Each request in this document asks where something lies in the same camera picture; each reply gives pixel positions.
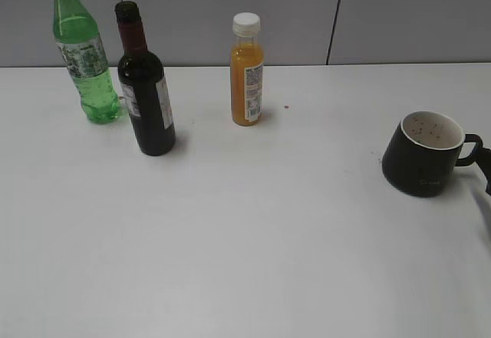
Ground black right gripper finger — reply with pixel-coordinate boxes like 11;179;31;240
476;146;491;195

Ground black mug white interior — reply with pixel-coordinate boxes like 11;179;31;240
382;111;484;197

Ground dark red wine bottle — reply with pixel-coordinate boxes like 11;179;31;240
115;1;176;156

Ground orange juice bottle white cap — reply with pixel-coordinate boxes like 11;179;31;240
229;12;264;126

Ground green plastic soda bottle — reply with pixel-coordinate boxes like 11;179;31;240
53;0;121;124

